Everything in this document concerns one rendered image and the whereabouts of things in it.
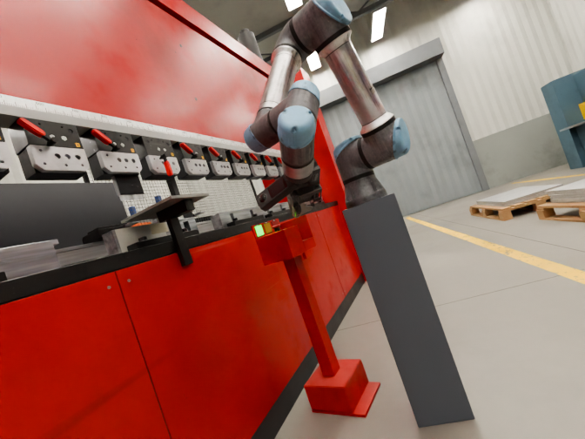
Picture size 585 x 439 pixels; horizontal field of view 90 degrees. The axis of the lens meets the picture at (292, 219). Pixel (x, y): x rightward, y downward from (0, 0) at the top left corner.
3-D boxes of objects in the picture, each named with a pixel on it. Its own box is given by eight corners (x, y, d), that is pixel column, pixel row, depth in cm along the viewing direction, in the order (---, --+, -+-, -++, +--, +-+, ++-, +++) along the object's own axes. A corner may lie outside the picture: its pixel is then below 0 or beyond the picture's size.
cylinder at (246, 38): (262, 68, 280) (245, 23, 281) (243, 80, 290) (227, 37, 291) (277, 78, 308) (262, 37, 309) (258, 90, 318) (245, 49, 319)
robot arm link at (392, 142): (378, 160, 109) (299, 16, 94) (418, 143, 99) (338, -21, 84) (370, 175, 100) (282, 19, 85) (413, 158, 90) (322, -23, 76)
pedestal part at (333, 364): (334, 375, 124) (292, 255, 125) (323, 375, 127) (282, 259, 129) (340, 368, 129) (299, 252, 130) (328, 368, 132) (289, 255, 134)
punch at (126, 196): (122, 199, 107) (114, 175, 108) (119, 201, 108) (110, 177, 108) (145, 198, 116) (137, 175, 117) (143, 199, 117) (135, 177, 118)
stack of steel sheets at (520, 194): (566, 188, 336) (564, 183, 336) (504, 206, 354) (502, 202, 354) (522, 190, 434) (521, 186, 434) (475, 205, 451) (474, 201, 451)
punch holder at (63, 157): (37, 169, 84) (19, 115, 84) (23, 180, 87) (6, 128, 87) (91, 171, 97) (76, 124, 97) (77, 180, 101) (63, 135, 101)
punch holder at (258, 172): (256, 175, 192) (247, 151, 192) (245, 179, 196) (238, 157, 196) (266, 175, 206) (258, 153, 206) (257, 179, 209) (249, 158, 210)
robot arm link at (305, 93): (272, 96, 72) (264, 127, 67) (306, 69, 65) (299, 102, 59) (294, 117, 77) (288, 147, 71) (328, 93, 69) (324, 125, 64)
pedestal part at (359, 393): (366, 417, 111) (355, 388, 111) (312, 412, 125) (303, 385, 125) (380, 384, 128) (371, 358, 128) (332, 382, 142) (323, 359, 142)
